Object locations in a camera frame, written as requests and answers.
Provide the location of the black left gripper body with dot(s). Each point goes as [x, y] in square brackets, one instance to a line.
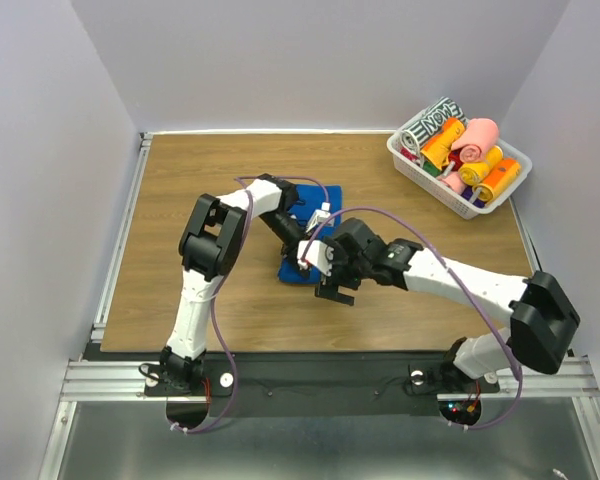
[289, 233]

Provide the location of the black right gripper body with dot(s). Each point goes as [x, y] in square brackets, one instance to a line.
[347, 271]

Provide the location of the blue towel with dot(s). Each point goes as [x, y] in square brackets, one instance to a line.
[311, 197]

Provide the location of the pink towel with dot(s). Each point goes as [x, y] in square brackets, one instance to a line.
[480, 135]
[454, 182]

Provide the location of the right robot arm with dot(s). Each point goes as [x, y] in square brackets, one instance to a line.
[531, 319]

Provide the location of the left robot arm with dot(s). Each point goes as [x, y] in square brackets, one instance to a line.
[209, 248]

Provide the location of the green rolled towel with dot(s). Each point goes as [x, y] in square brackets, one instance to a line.
[431, 169]

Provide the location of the white plastic basket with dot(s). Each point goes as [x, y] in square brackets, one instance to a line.
[411, 166]

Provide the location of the pink rolled towel in basket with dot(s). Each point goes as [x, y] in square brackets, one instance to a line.
[454, 182]

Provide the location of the black white striped towel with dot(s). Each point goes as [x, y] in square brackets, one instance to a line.
[421, 128]

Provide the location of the orange rolled towel purple spot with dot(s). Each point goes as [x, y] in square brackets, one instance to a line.
[498, 180]

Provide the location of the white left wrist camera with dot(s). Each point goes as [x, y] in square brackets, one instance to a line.
[319, 217]

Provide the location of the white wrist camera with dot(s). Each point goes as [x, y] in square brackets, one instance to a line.
[319, 217]
[315, 254]

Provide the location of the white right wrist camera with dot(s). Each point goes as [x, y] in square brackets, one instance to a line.
[315, 254]

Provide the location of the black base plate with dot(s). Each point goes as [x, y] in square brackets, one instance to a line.
[322, 403]

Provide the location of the aluminium frame rail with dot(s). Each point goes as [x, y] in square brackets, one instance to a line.
[370, 373]

